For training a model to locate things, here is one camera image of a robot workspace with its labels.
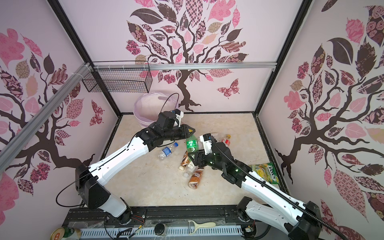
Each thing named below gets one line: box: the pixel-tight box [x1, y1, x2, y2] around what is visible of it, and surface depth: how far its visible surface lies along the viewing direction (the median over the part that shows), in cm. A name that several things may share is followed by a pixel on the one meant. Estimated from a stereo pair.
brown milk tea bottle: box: [188, 168, 205, 190], surface depth 83 cm
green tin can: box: [50, 227, 75, 240], surface depth 62 cm
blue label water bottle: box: [157, 142, 179, 161], surface depth 94 cm
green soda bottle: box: [186, 134, 199, 153], surface depth 71 cm
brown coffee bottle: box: [178, 150, 190, 171], surface depth 91 cm
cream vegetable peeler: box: [187, 220, 217, 235], surface depth 72 cm
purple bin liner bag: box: [133, 92, 179, 124], surface depth 95 cm
